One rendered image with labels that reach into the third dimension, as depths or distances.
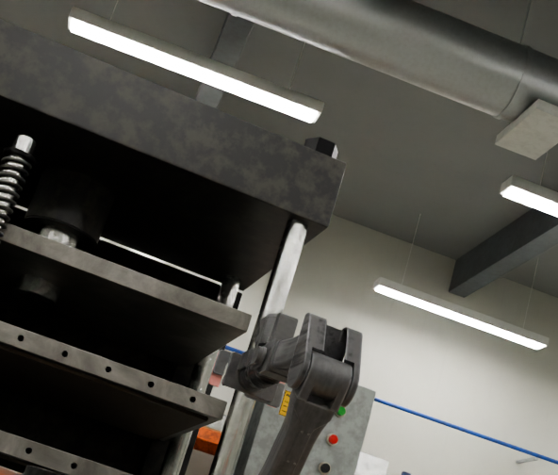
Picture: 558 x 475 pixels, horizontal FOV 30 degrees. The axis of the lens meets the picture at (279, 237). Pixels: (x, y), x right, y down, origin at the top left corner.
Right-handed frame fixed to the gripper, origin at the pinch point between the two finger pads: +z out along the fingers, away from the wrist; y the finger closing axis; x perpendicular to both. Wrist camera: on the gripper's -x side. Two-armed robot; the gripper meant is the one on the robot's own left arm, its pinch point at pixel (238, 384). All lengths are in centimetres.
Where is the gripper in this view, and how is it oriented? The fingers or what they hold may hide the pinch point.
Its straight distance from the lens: 205.7
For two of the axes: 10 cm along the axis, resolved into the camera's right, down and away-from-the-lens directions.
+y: -9.0, -3.7, -2.2
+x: -2.8, 8.9, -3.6
